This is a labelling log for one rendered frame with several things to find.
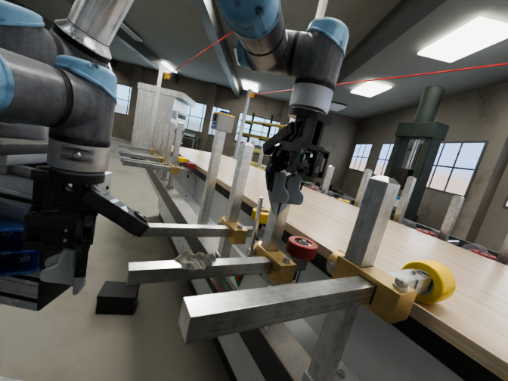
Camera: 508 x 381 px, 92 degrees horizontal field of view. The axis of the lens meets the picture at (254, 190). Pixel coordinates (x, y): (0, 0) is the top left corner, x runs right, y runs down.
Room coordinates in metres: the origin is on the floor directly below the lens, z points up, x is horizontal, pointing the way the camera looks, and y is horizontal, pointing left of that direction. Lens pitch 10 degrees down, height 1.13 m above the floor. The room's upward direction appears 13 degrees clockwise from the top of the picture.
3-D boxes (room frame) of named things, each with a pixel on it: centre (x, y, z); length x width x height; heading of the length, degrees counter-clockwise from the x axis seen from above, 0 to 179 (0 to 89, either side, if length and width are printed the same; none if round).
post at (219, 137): (1.06, 0.19, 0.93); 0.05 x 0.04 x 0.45; 32
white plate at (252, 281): (0.64, -0.04, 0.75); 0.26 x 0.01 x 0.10; 32
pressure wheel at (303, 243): (0.63, -0.16, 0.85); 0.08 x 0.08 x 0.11
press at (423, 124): (5.11, -2.92, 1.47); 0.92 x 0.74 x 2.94; 1
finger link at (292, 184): (0.50, -0.08, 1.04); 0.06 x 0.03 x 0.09; 31
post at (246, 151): (0.84, 0.06, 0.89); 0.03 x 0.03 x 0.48; 32
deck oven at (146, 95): (7.48, 3.03, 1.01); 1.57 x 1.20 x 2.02; 4
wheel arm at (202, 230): (0.75, 0.12, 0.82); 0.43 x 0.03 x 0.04; 122
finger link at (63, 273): (0.35, 0.26, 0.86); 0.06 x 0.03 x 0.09; 122
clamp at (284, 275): (0.61, -0.09, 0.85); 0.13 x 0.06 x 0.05; 32
